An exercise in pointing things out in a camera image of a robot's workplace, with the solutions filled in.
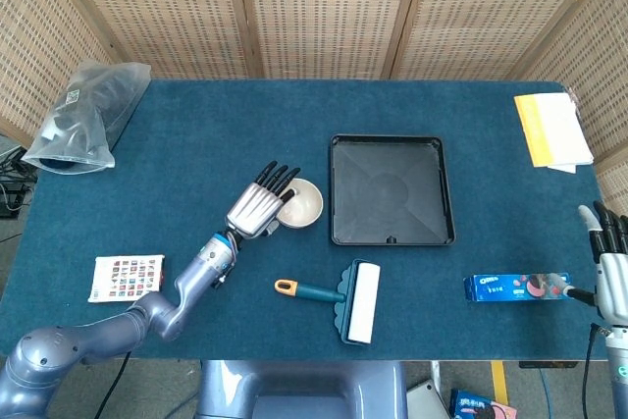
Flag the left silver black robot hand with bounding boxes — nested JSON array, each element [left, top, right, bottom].
[[224, 160, 302, 240]]

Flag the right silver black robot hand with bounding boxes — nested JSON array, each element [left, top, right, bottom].
[[563, 200, 628, 327]]

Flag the white round bowl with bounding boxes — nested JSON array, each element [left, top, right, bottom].
[[277, 179, 325, 231]]

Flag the black square plastic tray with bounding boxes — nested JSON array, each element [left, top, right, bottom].
[[329, 133, 457, 247]]

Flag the blue table cloth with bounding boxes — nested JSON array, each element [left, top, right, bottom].
[[0, 79, 617, 361]]

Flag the blue Oreo cookie box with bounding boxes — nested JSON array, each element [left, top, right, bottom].
[[462, 272, 576, 303]]

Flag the white box with picture grid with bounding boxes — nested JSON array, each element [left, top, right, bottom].
[[87, 254, 166, 304]]

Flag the yellow floor tape strip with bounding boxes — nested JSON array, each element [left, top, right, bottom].
[[491, 360, 510, 405]]

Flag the yellow and white booklet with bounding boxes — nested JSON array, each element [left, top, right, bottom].
[[513, 90, 596, 175]]

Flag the grey-blue robot torso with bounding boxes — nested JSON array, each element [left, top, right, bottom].
[[195, 359, 408, 419]]

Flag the blue pink Oreo box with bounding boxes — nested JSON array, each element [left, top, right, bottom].
[[449, 388, 519, 419]]

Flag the clear plastic bag dark contents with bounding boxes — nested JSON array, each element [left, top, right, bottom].
[[22, 60, 152, 176]]

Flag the woven wooden folding screen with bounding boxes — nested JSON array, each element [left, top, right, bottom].
[[0, 0, 628, 202]]

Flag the white flat box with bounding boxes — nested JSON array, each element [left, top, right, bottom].
[[405, 379, 438, 419]]

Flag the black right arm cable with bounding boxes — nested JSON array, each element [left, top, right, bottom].
[[581, 323, 609, 419]]

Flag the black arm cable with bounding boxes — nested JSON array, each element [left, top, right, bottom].
[[581, 323, 609, 419], [105, 352, 131, 419]]

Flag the blue cable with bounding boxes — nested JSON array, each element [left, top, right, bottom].
[[537, 367, 555, 419]]

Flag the teal lint roller yellow-tipped handle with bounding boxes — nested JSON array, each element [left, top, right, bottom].
[[274, 258, 382, 347]]

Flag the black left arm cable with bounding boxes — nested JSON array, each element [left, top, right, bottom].
[[105, 352, 131, 419]]

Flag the black floor cables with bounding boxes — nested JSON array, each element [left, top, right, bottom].
[[0, 146, 38, 219]]

